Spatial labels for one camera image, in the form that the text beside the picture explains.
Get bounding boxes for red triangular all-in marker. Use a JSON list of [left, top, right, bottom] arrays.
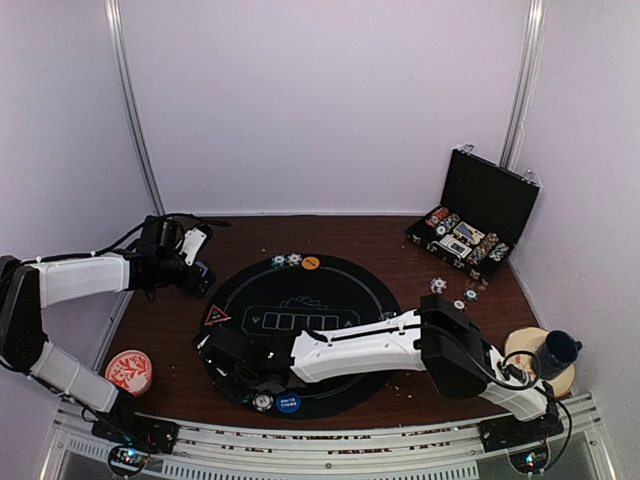
[[203, 305, 230, 327]]

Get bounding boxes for blue small blind button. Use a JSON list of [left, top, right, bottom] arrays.
[[275, 392, 301, 415]]

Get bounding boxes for yellow big blind button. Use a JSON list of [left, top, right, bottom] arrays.
[[301, 256, 320, 271]]

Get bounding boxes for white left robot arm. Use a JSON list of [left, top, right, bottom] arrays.
[[1, 225, 215, 444]]

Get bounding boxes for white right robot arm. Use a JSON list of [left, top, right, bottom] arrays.
[[194, 295, 551, 442]]

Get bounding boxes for blue patterned card deck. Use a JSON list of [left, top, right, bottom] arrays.
[[194, 261, 209, 276]]

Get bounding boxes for round black poker mat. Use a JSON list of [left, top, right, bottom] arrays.
[[198, 254, 400, 420]]

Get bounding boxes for red white patterned cup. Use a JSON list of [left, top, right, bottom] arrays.
[[105, 350, 153, 398]]

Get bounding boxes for blue white chip stack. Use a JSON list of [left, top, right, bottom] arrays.
[[430, 277, 448, 294]]

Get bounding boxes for brown poker chip stack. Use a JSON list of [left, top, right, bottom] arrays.
[[451, 299, 466, 312]]

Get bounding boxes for green poker chip stack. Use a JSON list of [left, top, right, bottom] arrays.
[[463, 289, 479, 302]]

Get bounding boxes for red chip row in case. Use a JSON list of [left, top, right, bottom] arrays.
[[425, 207, 450, 228]]

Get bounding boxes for green chip row in case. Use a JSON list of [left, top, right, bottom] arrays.
[[435, 213, 460, 236]]

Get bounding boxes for card deck in case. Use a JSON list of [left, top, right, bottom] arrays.
[[438, 221, 486, 259]]

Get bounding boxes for right chip rows in case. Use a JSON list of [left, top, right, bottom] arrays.
[[466, 232, 511, 266]]

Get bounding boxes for round wooden coaster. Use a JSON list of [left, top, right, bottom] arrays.
[[504, 327, 583, 398]]

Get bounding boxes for black poker chip case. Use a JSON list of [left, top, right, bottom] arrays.
[[405, 149, 540, 285]]

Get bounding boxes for dark blue mug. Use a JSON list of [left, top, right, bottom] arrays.
[[533, 330, 583, 380]]

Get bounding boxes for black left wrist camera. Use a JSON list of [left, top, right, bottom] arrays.
[[135, 215, 178, 260]]

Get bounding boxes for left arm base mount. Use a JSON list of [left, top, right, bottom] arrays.
[[82, 391, 179, 479]]

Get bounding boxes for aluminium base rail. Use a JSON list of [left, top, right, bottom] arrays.
[[36, 394, 622, 479]]

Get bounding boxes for aluminium frame post left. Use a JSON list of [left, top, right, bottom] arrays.
[[104, 0, 166, 214]]

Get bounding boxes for aluminium frame post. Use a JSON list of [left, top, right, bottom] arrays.
[[499, 0, 547, 171], [104, 0, 166, 214]]

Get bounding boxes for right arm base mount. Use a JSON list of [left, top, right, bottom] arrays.
[[479, 416, 564, 476]]

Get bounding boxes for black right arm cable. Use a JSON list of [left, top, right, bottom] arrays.
[[469, 344, 574, 474]]

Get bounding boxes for aluminium frame post right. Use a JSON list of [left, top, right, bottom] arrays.
[[499, 0, 547, 171]]

